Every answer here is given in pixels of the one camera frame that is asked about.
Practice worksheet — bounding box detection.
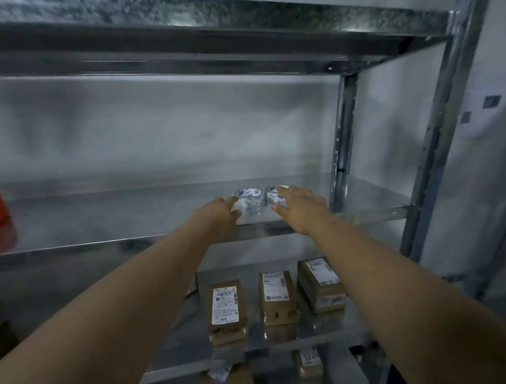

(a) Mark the person's right hand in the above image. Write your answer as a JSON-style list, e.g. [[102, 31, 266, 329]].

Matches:
[[271, 186, 333, 236]]

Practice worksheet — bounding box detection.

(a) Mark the person's left hand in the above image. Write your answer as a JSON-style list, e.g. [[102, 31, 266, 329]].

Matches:
[[189, 196, 243, 242]]

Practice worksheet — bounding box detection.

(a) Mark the transparent tape roll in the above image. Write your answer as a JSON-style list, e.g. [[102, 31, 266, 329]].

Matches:
[[231, 188, 265, 216], [264, 185, 291, 208]]

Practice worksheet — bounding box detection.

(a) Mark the orange tape dispenser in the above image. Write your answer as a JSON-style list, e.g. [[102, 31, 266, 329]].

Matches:
[[0, 193, 18, 254]]

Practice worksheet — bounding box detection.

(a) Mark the person's right forearm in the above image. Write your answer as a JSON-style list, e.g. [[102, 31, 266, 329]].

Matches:
[[308, 215, 506, 384]]

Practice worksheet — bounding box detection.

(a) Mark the person's left forearm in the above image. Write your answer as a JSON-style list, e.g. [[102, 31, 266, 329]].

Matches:
[[0, 221, 234, 384]]

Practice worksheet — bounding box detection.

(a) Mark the grey metal shelving rack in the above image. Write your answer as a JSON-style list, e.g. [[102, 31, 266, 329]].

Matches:
[[0, 0, 491, 384]]

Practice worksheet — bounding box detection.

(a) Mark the cardboard box printed label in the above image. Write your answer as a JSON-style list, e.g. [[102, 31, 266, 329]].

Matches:
[[207, 279, 249, 347], [297, 257, 348, 315], [259, 271, 300, 327]]

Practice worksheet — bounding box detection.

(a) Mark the small cardboard box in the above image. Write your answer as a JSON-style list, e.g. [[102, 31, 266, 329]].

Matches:
[[199, 363, 254, 384], [293, 346, 325, 379]]

